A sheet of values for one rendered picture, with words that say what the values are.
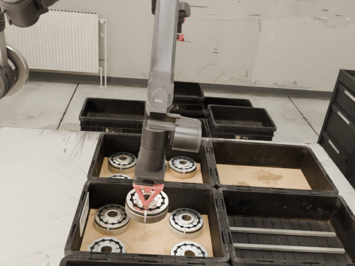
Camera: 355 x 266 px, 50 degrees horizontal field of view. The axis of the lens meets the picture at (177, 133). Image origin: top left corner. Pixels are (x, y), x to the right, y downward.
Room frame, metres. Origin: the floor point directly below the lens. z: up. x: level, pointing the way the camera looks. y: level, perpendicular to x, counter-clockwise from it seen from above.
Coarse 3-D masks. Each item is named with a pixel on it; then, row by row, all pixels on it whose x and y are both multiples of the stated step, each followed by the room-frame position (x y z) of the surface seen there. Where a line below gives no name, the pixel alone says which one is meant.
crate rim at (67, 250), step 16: (80, 208) 0.79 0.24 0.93; (224, 240) 0.73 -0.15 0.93; (112, 256) 0.64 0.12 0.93; (128, 256) 0.64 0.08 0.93; (144, 256) 0.65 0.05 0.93; (160, 256) 0.65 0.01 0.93; (176, 256) 0.66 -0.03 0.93; (192, 256) 0.66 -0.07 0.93; (208, 256) 0.67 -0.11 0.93; (224, 256) 0.68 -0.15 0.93
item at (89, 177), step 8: (128, 136) 1.22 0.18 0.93; (136, 136) 1.22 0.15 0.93; (168, 136) 1.24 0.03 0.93; (96, 152) 1.08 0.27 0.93; (208, 152) 1.16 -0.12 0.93; (96, 160) 1.04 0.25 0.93; (208, 160) 1.10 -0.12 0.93; (208, 168) 1.06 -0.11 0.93; (88, 176) 0.94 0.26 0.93; (176, 184) 0.95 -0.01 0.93; (184, 184) 0.95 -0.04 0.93; (192, 184) 0.96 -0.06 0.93; (200, 184) 0.96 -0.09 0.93; (208, 184) 0.97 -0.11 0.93
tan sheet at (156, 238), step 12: (168, 216) 0.91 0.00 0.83; (204, 216) 0.93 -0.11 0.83; (132, 228) 0.85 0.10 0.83; (144, 228) 0.85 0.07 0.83; (156, 228) 0.86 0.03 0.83; (168, 228) 0.86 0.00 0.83; (204, 228) 0.88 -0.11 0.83; (84, 240) 0.78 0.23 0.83; (120, 240) 0.79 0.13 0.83; (132, 240) 0.80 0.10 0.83; (144, 240) 0.80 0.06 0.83; (156, 240) 0.81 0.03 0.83; (168, 240) 0.81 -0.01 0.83; (180, 240) 0.82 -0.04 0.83; (192, 240) 0.82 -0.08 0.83; (204, 240) 0.83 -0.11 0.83; (132, 252) 0.75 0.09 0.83; (144, 252) 0.76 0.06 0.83; (156, 252) 0.76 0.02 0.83; (168, 252) 0.77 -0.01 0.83
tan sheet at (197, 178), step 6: (168, 162) 1.22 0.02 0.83; (102, 168) 1.13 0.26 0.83; (108, 168) 1.14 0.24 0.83; (198, 168) 1.20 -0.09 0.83; (102, 174) 1.10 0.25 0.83; (108, 174) 1.10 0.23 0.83; (126, 174) 1.11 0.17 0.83; (132, 174) 1.12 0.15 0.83; (168, 174) 1.14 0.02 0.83; (198, 174) 1.16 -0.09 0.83; (168, 180) 1.10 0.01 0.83; (174, 180) 1.11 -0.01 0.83; (180, 180) 1.11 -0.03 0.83; (186, 180) 1.11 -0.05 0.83; (192, 180) 1.12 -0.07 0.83; (198, 180) 1.12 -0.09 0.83
